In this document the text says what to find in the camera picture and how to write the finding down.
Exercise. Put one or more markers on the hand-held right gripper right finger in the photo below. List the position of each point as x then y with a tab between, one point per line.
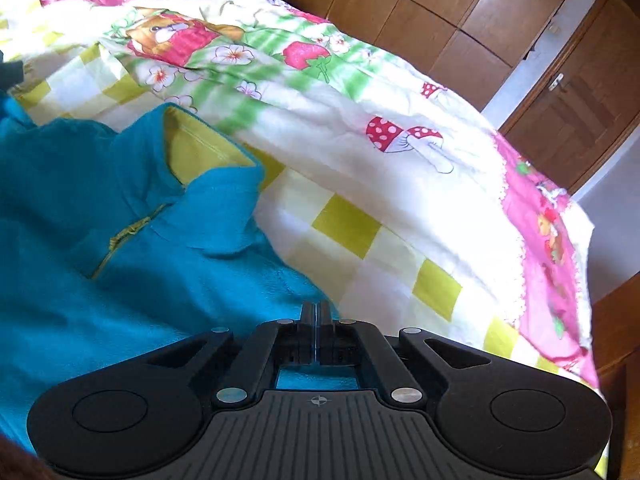
324	331

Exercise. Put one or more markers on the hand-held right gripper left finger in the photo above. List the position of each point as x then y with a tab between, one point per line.
308	331

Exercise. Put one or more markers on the teal fleece zip jacket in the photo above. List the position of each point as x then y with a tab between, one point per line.
75	210

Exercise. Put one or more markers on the colourful printed bed quilt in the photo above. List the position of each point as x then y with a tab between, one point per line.
350	125

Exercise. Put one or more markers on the person's brown hair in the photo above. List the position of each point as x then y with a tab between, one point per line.
20	462

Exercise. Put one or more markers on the wooden door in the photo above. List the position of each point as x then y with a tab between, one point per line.
575	110

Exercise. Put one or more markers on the wooden wardrobe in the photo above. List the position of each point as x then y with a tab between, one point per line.
425	5

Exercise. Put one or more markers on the dark cloth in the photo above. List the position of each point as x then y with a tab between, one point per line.
10	77

